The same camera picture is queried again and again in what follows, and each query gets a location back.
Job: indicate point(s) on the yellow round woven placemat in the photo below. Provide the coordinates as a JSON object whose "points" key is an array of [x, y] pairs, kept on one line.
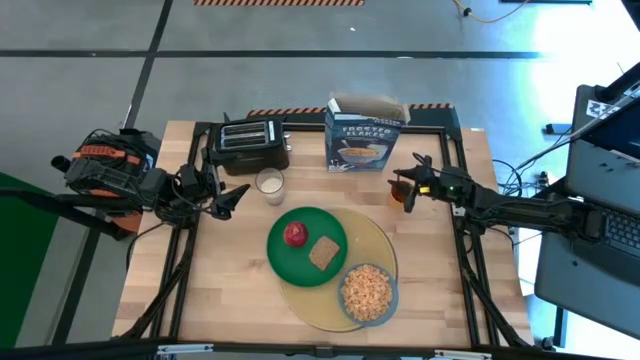
{"points": [[315, 305]]}

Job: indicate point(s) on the small black floor box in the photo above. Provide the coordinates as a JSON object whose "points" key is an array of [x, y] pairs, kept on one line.
{"points": [[556, 128]]}

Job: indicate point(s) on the open grey laptop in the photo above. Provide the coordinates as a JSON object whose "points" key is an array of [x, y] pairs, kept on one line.
{"points": [[610, 160]]}

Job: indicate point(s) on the long hazard tape strip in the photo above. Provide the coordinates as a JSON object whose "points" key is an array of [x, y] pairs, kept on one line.
{"points": [[280, 2]]}

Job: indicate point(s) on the blue frosted flakes cereal box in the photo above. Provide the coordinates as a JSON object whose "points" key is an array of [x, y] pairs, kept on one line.
{"points": [[362, 145]]}

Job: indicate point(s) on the blue bowl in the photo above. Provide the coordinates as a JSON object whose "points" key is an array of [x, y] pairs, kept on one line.
{"points": [[395, 295]]}

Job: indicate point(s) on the paper marker tag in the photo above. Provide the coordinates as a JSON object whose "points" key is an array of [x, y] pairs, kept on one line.
{"points": [[600, 108]]}

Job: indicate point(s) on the orange cereal flakes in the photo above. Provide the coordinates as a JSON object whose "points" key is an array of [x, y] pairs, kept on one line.
{"points": [[367, 292]]}

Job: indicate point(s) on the green plate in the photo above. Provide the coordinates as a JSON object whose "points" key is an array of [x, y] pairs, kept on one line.
{"points": [[295, 265]]}

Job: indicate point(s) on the brown toast slice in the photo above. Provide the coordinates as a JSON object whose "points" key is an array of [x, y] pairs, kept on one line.
{"points": [[324, 253]]}

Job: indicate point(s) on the orange cup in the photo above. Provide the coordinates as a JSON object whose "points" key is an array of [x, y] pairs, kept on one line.
{"points": [[398, 192]]}

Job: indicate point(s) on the red apple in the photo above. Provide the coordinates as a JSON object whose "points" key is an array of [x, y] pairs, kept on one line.
{"points": [[295, 234]]}

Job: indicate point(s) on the black two-slot toaster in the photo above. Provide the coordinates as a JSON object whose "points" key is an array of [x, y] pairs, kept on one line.
{"points": [[252, 155]]}

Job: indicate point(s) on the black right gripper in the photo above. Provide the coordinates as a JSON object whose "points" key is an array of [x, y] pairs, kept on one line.
{"points": [[432, 185]]}

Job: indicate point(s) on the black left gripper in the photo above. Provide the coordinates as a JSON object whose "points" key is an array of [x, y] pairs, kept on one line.
{"points": [[200, 192]]}

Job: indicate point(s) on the clear glass of milk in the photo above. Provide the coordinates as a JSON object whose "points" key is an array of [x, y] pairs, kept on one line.
{"points": [[270, 186]]}

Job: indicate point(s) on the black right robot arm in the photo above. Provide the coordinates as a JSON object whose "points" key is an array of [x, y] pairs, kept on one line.
{"points": [[525, 207]]}

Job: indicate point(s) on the hazard striped black ramp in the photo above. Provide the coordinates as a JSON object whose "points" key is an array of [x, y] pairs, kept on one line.
{"points": [[435, 117]]}

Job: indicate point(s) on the black aluminium table frame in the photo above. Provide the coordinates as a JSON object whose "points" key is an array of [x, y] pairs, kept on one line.
{"points": [[465, 150]]}

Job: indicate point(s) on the laptop on stand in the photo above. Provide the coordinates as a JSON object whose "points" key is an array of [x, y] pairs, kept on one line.
{"points": [[575, 295]]}

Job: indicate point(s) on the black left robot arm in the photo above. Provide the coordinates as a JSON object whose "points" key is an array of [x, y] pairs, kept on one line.
{"points": [[100, 197]]}

